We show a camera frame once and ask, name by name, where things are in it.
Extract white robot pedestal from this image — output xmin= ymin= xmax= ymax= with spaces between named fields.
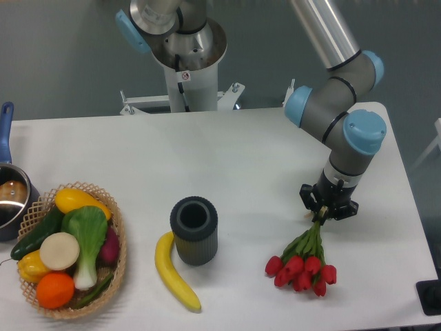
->
xmin=151 ymin=51 xmax=220 ymax=113

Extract woven wicker basket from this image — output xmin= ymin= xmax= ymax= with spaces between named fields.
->
xmin=18 ymin=182 xmax=127 ymax=319

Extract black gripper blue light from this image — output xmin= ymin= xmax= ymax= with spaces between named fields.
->
xmin=299 ymin=175 xmax=359 ymax=222

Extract orange fruit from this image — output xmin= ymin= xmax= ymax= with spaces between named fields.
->
xmin=37 ymin=272 xmax=75 ymax=309

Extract yellow bell pepper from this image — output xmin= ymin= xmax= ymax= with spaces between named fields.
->
xmin=17 ymin=250 xmax=52 ymax=283

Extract blue handled saucepan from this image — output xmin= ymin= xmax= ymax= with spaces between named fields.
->
xmin=1 ymin=101 xmax=39 ymax=242

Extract dark green cucumber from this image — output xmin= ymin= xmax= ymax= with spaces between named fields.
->
xmin=10 ymin=206 xmax=64 ymax=261

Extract yellow banana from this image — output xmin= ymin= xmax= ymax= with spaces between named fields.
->
xmin=154 ymin=232 xmax=202 ymax=313

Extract purple red onion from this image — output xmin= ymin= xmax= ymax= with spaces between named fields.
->
xmin=99 ymin=227 xmax=119 ymax=264

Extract black device at edge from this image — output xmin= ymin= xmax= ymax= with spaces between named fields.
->
xmin=416 ymin=279 xmax=440 ymax=316

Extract green bean pod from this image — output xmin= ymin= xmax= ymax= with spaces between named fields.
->
xmin=73 ymin=274 xmax=114 ymax=310

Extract white object at right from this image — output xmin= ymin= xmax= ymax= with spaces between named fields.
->
xmin=411 ymin=118 xmax=441 ymax=171

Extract red tulip bouquet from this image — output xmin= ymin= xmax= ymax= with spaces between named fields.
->
xmin=265 ymin=207 xmax=337 ymax=297

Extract yellow squash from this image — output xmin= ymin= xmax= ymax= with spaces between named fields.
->
xmin=54 ymin=188 xmax=112 ymax=221

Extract dark grey ribbed vase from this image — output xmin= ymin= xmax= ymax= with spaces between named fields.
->
xmin=170 ymin=196 xmax=218 ymax=266

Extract green bok choy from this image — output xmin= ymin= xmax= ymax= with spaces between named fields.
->
xmin=61 ymin=205 xmax=107 ymax=290

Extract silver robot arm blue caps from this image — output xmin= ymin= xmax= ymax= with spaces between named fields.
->
xmin=115 ymin=1 xmax=387 ymax=223

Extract beige round disc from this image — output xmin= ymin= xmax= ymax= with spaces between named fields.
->
xmin=39 ymin=232 xmax=80 ymax=271

